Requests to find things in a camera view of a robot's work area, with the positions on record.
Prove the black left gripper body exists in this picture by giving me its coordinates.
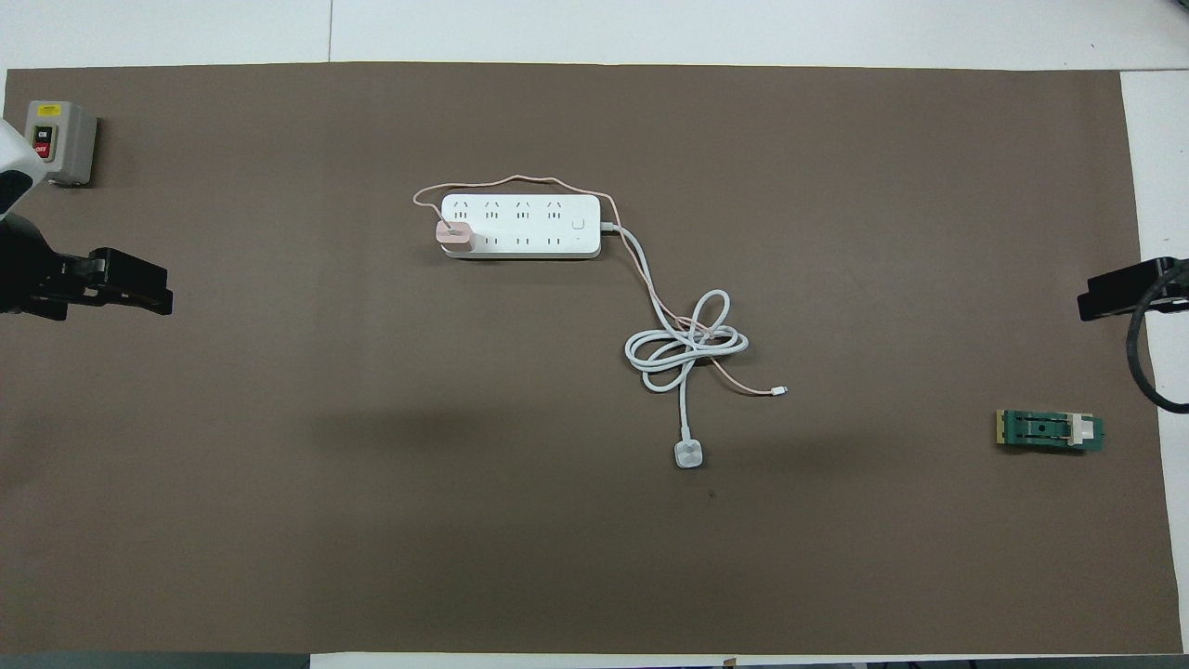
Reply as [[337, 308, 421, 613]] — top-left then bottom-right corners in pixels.
[[0, 214, 96, 322]]

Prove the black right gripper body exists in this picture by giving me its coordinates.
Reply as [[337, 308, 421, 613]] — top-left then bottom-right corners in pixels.
[[1151, 256, 1189, 304]]

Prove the pink charging cable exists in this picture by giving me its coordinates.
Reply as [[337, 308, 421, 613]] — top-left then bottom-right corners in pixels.
[[412, 175, 789, 399]]

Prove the white power strip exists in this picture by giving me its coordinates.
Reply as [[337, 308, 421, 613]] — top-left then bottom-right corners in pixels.
[[439, 193, 602, 260]]

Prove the brown table mat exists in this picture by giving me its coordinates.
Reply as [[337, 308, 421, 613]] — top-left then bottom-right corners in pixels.
[[0, 61, 1182, 656]]

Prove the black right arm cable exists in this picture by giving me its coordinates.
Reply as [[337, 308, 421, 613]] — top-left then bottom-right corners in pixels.
[[1125, 265, 1189, 415]]

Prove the grey on-off switch box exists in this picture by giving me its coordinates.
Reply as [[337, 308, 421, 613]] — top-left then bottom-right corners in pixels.
[[20, 100, 98, 187]]

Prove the green knife switch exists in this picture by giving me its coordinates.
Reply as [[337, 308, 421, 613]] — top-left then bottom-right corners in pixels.
[[996, 409, 1106, 455]]

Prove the white power strip cable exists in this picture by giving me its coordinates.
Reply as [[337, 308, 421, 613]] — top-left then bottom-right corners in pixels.
[[599, 221, 751, 471]]

